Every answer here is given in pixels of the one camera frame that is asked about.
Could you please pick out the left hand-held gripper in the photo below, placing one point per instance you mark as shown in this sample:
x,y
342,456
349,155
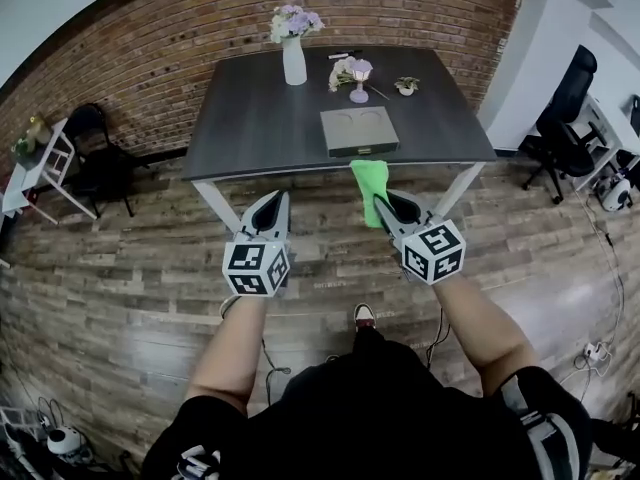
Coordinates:
x,y
252,265

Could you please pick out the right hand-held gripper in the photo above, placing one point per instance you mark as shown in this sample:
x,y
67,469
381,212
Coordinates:
x,y
432,253

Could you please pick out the green cloth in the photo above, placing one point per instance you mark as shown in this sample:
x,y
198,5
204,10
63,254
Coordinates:
x,y
370,178

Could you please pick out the grey box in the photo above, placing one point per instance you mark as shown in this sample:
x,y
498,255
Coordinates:
x,y
357,133

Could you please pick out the person's left forearm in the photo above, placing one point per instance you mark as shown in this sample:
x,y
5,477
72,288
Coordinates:
x,y
230,353

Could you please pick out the person's right forearm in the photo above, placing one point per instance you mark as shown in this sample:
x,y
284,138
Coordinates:
x,y
480,333

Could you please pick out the dark wooden table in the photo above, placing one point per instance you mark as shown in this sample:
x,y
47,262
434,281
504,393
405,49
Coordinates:
x,y
260,118

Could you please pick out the person's red white shoe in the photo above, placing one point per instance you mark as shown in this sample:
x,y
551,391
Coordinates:
x,y
364,314

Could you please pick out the small potted plant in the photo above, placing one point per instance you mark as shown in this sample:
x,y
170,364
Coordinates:
x,y
407,87

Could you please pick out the purple table lamp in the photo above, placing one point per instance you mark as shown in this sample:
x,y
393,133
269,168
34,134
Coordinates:
x,y
360,93

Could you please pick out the loose white flower bunch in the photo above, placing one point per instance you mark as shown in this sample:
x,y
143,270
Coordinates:
x,y
340,75

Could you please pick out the white ribbed vase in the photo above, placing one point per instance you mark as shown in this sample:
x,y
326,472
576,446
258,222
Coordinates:
x,y
294,63

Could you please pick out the black marker pen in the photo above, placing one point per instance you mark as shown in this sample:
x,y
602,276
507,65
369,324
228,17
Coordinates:
x,y
345,54

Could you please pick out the black metal chair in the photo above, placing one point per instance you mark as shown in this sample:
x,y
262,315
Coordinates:
x,y
95,158

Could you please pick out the black office chair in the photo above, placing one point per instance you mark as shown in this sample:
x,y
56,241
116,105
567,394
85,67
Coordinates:
x,y
570,133

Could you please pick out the purple and white flower bouquet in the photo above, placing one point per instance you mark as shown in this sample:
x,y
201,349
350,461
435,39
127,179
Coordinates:
x,y
296,20

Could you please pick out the person's black clothing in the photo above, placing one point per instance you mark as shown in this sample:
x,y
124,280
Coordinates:
x,y
380,418

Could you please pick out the white round device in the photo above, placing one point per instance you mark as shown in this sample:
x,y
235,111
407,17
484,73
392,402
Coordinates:
x,y
614,193
64,440

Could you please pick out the white desk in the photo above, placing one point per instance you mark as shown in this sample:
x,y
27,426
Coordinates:
x,y
607,138

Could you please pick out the white side table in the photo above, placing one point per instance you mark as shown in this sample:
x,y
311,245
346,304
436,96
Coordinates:
x,y
52,160

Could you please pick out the white power strip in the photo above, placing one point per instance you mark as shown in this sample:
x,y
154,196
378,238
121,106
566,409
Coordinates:
x,y
597,352

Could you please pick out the yellow green plant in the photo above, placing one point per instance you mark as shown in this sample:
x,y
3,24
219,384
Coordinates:
x,y
31,135

